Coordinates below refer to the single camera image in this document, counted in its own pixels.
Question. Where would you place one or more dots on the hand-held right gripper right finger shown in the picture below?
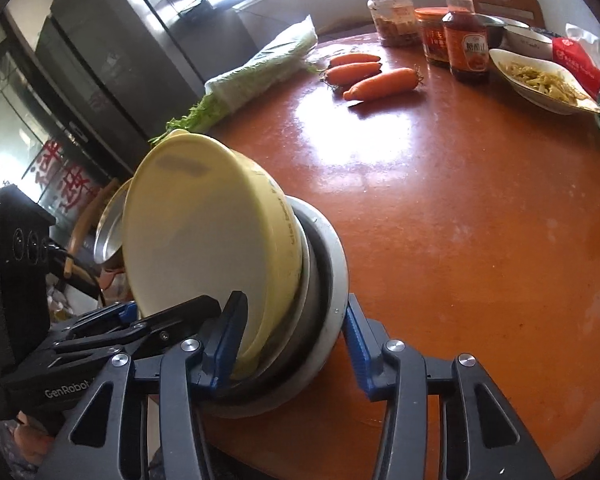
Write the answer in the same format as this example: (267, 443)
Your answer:
(360, 350)

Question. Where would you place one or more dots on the glass door with red lettering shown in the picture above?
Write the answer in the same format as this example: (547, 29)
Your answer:
(25, 150)

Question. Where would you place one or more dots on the orange carrot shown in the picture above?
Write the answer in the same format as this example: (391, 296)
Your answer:
(380, 85)
(350, 73)
(355, 59)

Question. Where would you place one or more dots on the white dish with food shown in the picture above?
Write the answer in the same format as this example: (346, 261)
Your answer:
(540, 82)

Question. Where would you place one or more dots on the white ceramic bowl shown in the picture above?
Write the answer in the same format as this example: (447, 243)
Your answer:
(527, 42)

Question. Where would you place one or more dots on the steel plate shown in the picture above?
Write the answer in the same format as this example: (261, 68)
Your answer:
(107, 235)

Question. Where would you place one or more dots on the orange-capped sauce bottle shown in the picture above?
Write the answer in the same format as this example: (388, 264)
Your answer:
(467, 45)

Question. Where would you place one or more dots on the black-lidded pickle jar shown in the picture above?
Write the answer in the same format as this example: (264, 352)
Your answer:
(395, 17)

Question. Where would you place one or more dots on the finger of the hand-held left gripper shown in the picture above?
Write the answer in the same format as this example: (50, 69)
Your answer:
(127, 312)
(180, 312)

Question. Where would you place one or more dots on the celery in plastic bag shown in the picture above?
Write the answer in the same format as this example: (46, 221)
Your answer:
(260, 67)

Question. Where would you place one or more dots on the dark steel bowl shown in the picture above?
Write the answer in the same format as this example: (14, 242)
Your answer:
(495, 32)

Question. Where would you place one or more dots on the red tissue packet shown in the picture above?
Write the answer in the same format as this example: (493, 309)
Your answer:
(580, 60)

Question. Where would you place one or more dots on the red-lidded sauce jar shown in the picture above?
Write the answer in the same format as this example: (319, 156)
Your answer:
(432, 37)

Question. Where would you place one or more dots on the large steel bowl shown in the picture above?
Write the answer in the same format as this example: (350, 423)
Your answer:
(337, 280)

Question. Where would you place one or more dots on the grey refrigerator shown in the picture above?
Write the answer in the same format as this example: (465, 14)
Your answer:
(120, 50)

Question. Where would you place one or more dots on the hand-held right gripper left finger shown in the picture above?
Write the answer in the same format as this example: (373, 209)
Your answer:
(225, 345)

